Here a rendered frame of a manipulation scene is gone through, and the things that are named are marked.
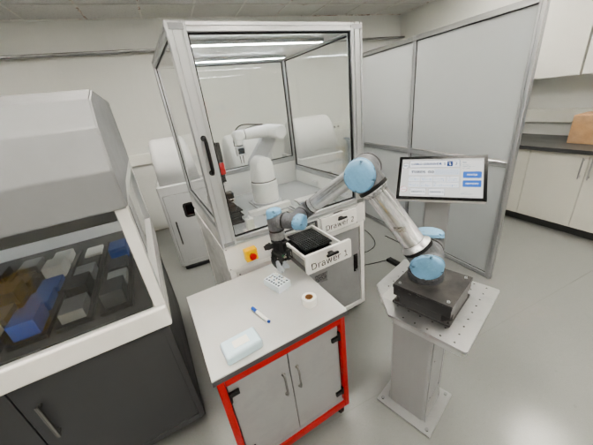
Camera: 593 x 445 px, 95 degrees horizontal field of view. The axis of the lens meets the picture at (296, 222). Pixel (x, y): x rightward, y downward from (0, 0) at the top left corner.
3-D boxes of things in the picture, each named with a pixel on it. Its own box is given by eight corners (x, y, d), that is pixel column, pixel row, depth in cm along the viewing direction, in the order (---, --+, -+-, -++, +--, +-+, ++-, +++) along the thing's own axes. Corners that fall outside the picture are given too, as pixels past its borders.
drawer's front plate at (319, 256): (351, 256, 152) (350, 238, 147) (307, 275, 140) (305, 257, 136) (349, 254, 153) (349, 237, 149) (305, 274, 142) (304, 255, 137)
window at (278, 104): (354, 197, 187) (349, 32, 148) (234, 237, 152) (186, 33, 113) (353, 197, 187) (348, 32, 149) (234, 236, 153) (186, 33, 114)
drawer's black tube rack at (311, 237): (333, 250, 157) (332, 240, 154) (306, 260, 150) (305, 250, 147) (311, 237, 175) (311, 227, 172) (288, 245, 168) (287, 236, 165)
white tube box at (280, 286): (291, 285, 143) (290, 280, 142) (279, 294, 138) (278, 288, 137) (275, 277, 152) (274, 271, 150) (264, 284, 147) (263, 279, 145)
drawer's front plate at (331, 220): (356, 222, 191) (356, 207, 186) (322, 235, 179) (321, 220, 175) (355, 221, 192) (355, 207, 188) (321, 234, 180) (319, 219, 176)
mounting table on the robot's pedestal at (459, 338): (495, 309, 128) (500, 290, 123) (462, 375, 101) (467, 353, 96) (403, 275, 159) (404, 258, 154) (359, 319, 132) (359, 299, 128)
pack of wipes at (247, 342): (254, 332, 117) (252, 324, 115) (264, 347, 109) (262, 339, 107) (221, 350, 110) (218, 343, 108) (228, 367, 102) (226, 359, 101)
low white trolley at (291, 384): (352, 413, 154) (348, 309, 123) (250, 489, 128) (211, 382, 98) (301, 344, 201) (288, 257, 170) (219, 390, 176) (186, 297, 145)
